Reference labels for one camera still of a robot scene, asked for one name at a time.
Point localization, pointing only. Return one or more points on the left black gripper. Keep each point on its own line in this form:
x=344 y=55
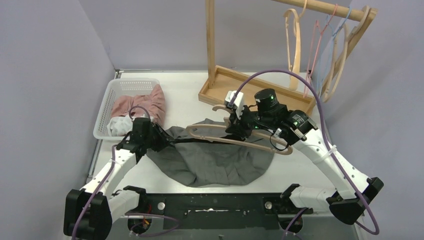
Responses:
x=157 y=135

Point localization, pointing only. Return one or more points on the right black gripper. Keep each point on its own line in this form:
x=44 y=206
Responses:
x=237 y=125

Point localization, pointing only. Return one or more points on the grey pleated skirt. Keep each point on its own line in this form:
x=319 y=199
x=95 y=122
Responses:
x=197 y=164

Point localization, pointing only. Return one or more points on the wooden hanger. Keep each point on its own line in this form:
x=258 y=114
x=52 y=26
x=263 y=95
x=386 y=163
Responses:
x=255 y=139
x=338 y=60
x=294 y=65

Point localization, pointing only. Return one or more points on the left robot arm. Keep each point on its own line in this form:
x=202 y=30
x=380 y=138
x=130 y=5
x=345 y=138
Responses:
x=91 y=211

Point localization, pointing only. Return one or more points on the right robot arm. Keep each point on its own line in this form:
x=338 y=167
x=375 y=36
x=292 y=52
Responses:
x=352 y=191

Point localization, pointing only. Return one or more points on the wooden hanger rack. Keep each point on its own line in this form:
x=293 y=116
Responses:
x=221 y=80

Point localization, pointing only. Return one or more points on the wooden hanger at rack end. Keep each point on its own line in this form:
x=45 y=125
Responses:
x=338 y=60

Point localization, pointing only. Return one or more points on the pink garment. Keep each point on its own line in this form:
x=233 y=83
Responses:
x=154 y=103

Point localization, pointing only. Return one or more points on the white garment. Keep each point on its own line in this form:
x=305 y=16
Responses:
x=119 y=126

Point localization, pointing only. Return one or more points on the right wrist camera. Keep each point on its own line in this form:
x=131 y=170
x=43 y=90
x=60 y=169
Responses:
x=235 y=102

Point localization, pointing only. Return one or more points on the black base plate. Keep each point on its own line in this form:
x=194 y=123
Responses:
x=214 y=211

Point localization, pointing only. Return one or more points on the blue wire hanger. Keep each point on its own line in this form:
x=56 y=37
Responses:
x=325 y=60

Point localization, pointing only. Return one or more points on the pink wire hanger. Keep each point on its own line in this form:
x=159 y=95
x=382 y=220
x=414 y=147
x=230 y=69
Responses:
x=317 y=35

